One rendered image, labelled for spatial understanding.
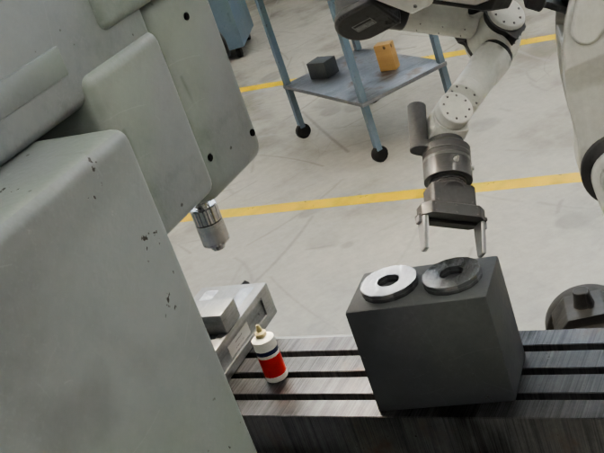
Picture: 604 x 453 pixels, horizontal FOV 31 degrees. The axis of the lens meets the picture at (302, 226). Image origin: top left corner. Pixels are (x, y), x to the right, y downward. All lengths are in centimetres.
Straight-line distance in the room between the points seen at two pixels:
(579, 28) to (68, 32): 92
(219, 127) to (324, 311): 244
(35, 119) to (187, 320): 31
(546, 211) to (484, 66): 225
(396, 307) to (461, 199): 38
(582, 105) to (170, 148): 83
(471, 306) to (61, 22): 69
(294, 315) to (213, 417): 273
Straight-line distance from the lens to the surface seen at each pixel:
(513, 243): 417
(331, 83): 557
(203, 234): 181
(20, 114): 136
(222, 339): 198
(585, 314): 247
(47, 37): 142
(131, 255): 129
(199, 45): 169
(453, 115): 200
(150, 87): 154
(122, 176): 129
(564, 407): 166
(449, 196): 196
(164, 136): 155
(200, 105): 167
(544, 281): 387
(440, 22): 217
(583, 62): 201
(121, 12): 152
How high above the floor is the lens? 190
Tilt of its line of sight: 23 degrees down
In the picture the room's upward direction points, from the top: 20 degrees counter-clockwise
